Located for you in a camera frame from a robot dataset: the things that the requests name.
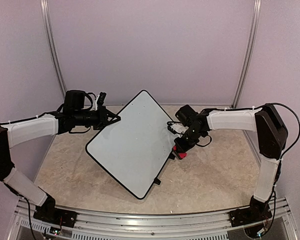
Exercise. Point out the black wire easel stand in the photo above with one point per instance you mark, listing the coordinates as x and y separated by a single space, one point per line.
157 180

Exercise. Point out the white whiteboard black frame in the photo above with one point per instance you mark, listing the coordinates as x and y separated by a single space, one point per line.
134 150

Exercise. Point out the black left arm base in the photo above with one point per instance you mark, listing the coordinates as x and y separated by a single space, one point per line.
49 213

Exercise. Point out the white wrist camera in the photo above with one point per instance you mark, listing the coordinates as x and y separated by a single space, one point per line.
176 128
98 101

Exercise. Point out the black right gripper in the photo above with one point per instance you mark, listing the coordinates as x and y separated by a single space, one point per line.
183 147

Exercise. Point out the red black whiteboard eraser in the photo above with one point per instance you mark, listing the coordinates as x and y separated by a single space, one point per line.
179 155

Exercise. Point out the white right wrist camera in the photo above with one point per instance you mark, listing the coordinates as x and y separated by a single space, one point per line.
176 128

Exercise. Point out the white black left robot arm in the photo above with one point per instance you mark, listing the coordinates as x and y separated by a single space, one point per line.
17 133

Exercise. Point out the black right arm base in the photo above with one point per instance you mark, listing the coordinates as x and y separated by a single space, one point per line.
256 211

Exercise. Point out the aluminium left corner post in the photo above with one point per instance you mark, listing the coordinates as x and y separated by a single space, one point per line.
45 11

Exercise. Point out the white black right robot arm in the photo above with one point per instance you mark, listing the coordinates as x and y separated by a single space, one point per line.
265 121

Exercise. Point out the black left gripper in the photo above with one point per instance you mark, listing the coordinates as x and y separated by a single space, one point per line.
103 119

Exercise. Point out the aluminium corner post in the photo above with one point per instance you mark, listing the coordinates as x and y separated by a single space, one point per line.
248 52
45 11

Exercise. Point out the aluminium right corner post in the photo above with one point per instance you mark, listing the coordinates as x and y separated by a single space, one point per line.
248 52

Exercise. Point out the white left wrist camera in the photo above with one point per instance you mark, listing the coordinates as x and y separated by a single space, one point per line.
98 101

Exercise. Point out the aluminium front rail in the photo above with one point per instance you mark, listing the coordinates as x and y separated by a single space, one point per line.
97 225

